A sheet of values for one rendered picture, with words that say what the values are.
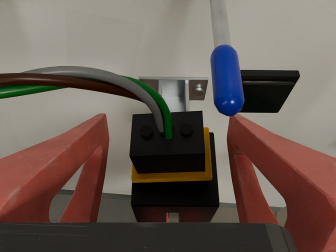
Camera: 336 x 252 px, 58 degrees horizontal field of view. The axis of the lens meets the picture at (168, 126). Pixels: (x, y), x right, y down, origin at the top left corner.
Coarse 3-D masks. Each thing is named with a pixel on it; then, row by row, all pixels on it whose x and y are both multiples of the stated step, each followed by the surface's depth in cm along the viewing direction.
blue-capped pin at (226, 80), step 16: (224, 0) 10; (224, 16) 9; (224, 32) 9; (224, 48) 8; (224, 64) 8; (224, 80) 8; (240, 80) 8; (224, 96) 8; (240, 96) 8; (224, 112) 8
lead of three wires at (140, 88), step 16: (0, 80) 7; (16, 80) 8; (32, 80) 8; (48, 80) 8; (64, 80) 8; (80, 80) 8; (96, 80) 8; (112, 80) 9; (128, 80) 9; (0, 96) 8; (128, 96) 9; (144, 96) 10; (160, 96) 10; (160, 112) 11; (160, 128) 12
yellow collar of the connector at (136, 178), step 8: (208, 128) 14; (208, 136) 14; (208, 144) 14; (208, 152) 14; (208, 160) 14; (208, 168) 13; (136, 176) 14; (144, 176) 13; (152, 176) 13; (160, 176) 13; (168, 176) 13; (176, 176) 13; (184, 176) 13; (192, 176) 13; (200, 176) 13; (208, 176) 13
